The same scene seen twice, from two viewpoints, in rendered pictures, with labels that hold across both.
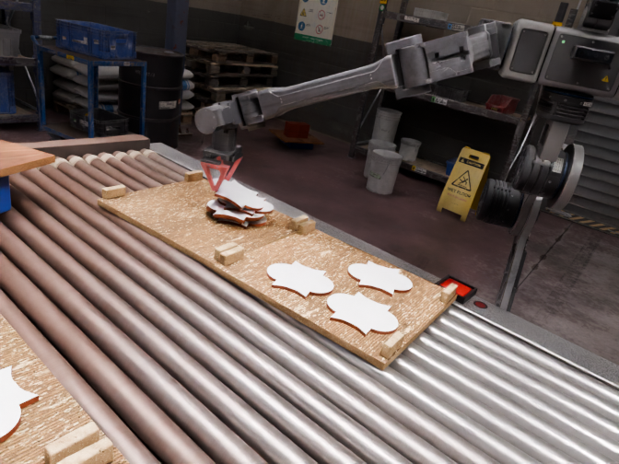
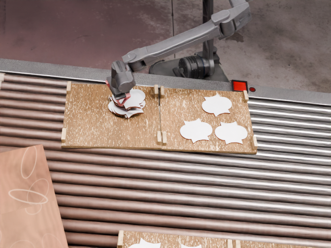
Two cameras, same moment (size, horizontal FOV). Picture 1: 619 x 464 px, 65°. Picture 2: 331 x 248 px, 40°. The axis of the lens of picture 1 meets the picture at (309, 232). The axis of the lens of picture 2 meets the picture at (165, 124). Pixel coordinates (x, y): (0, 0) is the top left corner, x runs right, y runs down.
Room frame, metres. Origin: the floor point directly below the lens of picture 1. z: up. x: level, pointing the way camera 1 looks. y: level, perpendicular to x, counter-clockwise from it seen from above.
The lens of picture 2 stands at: (0.06, 0.94, 2.45)
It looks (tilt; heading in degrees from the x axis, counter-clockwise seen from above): 50 degrees down; 318
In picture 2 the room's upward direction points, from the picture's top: 11 degrees clockwise
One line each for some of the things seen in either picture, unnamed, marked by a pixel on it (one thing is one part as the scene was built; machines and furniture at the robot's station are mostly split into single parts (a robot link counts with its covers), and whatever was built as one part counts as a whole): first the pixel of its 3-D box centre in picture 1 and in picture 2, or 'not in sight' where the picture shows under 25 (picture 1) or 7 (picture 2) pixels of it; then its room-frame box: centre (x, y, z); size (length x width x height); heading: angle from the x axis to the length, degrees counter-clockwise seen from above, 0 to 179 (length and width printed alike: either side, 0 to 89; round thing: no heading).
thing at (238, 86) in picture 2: (455, 289); (239, 87); (1.01, -0.36, 0.92); 0.06 x 0.06 x 0.01; 54
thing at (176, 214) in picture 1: (206, 214); (112, 115); (1.15, 0.27, 0.93); 0.41 x 0.35 x 0.02; 59
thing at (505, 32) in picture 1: (489, 44); not in sight; (1.42, -0.38, 1.45); 0.09 x 0.08 x 0.12; 77
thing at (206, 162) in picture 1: (217, 171); (119, 96); (1.13, 0.25, 1.06); 0.07 x 0.07 x 0.09; 83
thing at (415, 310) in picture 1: (339, 283); (206, 119); (0.93, -0.08, 0.93); 0.41 x 0.35 x 0.02; 58
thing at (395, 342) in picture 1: (392, 344); (254, 142); (0.71, -0.18, 0.95); 0.06 x 0.02 x 0.03; 148
